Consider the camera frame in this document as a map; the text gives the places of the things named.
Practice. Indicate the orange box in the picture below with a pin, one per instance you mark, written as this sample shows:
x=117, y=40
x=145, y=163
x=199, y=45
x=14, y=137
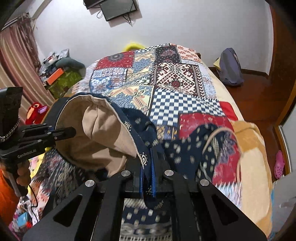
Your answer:
x=55, y=76

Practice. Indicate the beige blanket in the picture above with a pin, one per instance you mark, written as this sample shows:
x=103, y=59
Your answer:
x=254, y=173

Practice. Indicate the black wall television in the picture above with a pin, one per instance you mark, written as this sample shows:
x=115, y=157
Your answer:
x=92, y=3

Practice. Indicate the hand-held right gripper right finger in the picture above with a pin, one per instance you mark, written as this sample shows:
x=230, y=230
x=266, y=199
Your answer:
x=153, y=183

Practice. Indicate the person's left hand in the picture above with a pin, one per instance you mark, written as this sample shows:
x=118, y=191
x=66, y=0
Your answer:
x=23, y=173

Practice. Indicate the pink clog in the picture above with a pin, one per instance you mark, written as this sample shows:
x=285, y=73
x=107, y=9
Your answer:
x=279, y=164

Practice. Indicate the grey backpack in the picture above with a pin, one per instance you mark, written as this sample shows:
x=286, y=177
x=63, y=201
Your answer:
x=231, y=69

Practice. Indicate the small black monitor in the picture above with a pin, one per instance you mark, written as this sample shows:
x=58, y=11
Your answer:
x=118, y=9

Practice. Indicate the pile of colourful clothes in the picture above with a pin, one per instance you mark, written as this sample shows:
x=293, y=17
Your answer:
x=23, y=215

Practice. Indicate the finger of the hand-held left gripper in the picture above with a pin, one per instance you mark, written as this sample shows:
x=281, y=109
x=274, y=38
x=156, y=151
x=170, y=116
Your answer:
x=37, y=129
x=66, y=134

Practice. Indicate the yellow paper bag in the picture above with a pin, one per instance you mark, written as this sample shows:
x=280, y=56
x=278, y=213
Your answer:
x=217, y=63

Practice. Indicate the person's left forearm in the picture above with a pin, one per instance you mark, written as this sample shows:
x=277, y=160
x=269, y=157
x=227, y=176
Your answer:
x=8, y=199

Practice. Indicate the red plush toy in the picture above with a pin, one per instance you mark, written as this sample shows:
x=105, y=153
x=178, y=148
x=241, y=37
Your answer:
x=33, y=113

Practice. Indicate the navy patterned hooded robe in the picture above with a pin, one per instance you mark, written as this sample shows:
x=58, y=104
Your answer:
x=101, y=129

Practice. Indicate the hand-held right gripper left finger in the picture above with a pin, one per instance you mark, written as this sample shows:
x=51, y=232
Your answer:
x=141, y=185

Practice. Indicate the grey cushion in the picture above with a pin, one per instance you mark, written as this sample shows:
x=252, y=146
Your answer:
x=71, y=63

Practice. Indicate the striped pink curtain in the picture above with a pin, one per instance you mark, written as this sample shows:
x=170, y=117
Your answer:
x=20, y=58

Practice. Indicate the patchwork bedspread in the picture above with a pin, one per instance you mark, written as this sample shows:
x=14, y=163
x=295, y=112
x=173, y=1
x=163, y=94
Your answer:
x=175, y=76

